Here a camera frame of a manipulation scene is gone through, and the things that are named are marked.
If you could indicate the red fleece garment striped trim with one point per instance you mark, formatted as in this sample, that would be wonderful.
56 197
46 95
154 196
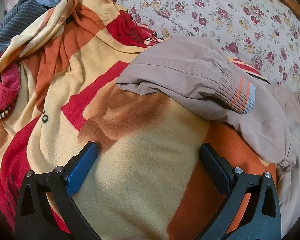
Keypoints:
5 90

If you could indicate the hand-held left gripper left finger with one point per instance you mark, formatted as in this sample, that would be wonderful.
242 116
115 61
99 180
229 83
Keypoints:
81 170

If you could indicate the grey jacket with striped cuffs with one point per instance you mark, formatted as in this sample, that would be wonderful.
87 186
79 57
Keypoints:
190 62

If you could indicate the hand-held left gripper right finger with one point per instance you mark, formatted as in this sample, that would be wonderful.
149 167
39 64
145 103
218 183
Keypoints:
216 165

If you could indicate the dark grey pinstriped cloth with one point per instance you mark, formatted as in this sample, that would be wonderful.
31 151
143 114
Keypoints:
15 22

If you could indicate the floral bedsheet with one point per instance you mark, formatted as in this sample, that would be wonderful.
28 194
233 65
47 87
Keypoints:
215 10

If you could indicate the red orange yellow checked blanket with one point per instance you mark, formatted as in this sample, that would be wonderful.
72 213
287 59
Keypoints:
140 167

